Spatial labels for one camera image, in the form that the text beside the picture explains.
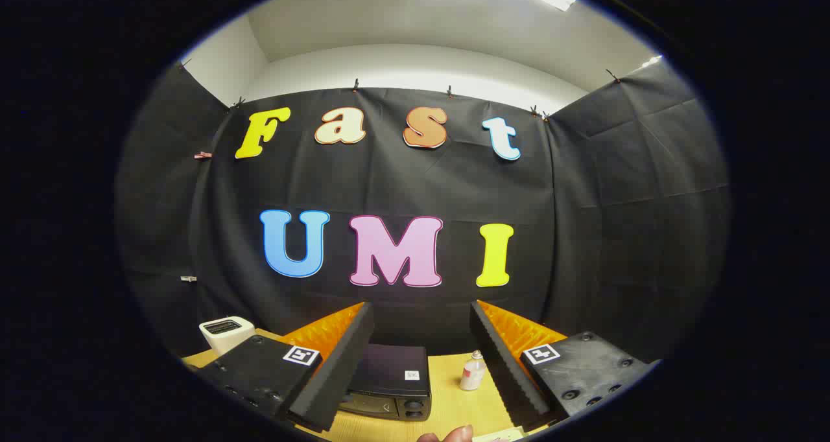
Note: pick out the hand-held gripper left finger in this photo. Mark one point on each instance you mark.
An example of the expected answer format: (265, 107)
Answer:
(343, 364)

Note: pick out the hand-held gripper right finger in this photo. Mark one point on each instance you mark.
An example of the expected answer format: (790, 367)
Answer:
(502, 371)

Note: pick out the black toaster oven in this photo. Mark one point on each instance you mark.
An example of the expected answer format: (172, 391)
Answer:
(389, 371)

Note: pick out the white toaster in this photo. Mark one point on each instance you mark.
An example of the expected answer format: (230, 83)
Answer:
(227, 335)

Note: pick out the small clear bottle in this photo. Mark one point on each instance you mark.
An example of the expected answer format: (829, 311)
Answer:
(472, 374)

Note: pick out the black backdrop cloth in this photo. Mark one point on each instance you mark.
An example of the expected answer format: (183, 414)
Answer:
(389, 183)

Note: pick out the row of black cloth clips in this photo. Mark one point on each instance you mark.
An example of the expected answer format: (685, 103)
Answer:
(356, 85)

